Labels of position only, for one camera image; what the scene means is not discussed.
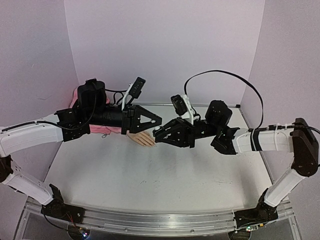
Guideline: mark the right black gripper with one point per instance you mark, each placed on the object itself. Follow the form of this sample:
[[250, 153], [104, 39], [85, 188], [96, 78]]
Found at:
[[189, 133]]

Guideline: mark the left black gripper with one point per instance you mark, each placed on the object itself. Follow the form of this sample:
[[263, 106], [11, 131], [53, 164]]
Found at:
[[133, 118]]

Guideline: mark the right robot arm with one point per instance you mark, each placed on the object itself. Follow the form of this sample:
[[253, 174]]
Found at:
[[297, 138]]

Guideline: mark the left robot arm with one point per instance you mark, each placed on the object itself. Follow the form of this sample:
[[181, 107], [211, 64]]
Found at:
[[90, 108]]

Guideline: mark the mannequin hand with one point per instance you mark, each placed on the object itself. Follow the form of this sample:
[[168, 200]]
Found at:
[[142, 138]]

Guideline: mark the pink hoodie sleeve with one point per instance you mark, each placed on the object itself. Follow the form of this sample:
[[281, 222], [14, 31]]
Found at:
[[96, 129]]

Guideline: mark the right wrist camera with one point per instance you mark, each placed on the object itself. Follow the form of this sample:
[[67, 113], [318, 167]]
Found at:
[[183, 108]]

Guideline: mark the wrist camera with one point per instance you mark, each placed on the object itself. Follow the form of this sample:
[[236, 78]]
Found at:
[[183, 108], [133, 92]]

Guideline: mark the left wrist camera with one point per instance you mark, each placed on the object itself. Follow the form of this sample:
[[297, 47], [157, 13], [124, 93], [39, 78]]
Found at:
[[133, 92]]

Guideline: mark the aluminium front rail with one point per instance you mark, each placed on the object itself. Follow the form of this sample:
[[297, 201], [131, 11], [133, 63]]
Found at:
[[73, 222]]

